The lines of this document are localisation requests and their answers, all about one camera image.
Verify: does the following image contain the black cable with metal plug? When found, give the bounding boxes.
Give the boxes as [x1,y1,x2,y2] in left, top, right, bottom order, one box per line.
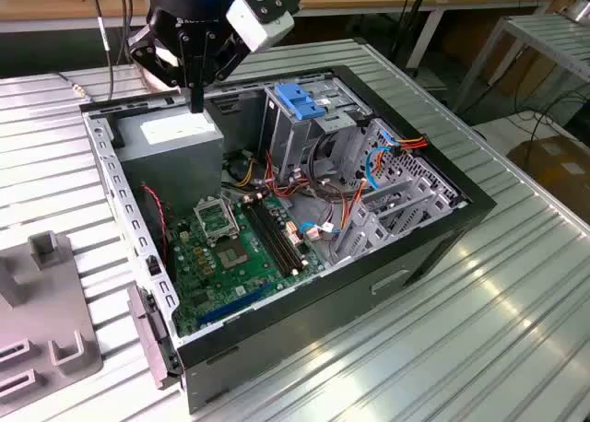
[54,70,96,104]

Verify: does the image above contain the red black twisted wire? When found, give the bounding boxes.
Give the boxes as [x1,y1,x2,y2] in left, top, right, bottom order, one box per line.
[140,182,172,257]

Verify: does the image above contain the metal disk bay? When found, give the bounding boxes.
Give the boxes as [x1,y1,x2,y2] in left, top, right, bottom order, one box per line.
[331,117,466,262]

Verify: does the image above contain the CPU socket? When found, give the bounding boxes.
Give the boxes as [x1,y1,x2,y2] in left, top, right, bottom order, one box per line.
[216,240,253,274]

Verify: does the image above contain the grey parts rack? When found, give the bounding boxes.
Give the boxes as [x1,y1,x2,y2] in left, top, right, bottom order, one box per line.
[0,230,103,416]

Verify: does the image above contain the cardboard box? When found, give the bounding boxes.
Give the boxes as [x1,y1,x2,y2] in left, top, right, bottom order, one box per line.
[506,135,590,220]

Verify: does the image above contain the green motherboard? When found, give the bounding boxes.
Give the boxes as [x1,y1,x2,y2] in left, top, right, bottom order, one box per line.
[164,194,324,338]

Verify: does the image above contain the metal socket cover frame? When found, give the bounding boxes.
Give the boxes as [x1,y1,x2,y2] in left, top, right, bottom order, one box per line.
[192,195,241,246]

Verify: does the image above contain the metal optical drive cage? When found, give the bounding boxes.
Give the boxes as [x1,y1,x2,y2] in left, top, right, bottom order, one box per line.
[260,78,370,179]

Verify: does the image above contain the black open PC case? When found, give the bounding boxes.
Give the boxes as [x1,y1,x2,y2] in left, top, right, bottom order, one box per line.
[77,64,498,415]

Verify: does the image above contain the grey case latch panel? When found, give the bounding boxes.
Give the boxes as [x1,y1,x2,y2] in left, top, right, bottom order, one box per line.
[126,283,183,391]

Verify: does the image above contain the blue expansion slot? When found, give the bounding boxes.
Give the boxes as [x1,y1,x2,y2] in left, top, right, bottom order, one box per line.
[196,281,271,327]

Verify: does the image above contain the grey power supply unit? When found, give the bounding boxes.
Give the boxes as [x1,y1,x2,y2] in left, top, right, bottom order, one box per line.
[112,104,226,216]

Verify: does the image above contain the blue wire with white connector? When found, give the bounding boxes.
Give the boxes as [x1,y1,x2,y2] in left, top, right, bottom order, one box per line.
[298,219,342,241]

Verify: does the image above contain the silver metal drum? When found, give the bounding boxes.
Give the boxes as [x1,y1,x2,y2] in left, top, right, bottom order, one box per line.
[564,0,590,22]

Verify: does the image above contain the red yellow wire bundle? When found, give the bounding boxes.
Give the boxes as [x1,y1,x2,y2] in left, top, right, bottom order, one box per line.
[220,149,370,232]

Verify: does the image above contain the blue data wire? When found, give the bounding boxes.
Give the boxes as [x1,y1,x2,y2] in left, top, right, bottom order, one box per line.
[365,129,397,193]

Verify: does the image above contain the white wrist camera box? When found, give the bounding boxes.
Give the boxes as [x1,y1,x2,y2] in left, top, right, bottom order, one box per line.
[224,0,296,54]

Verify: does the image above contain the black RAM slot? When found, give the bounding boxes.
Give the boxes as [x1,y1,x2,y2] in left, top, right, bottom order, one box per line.
[242,202,296,278]
[255,198,309,271]

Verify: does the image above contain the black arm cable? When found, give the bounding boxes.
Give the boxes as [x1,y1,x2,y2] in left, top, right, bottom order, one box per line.
[89,0,137,103]

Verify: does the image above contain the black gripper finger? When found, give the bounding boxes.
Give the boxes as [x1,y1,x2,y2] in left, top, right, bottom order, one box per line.
[127,23,198,114]
[196,35,246,114]

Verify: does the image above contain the blue plastic drive latch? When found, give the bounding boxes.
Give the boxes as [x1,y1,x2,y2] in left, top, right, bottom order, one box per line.
[274,83,326,123]

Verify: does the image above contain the orange red power wire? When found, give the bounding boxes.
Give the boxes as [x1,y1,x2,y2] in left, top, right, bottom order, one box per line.
[372,135,429,172]

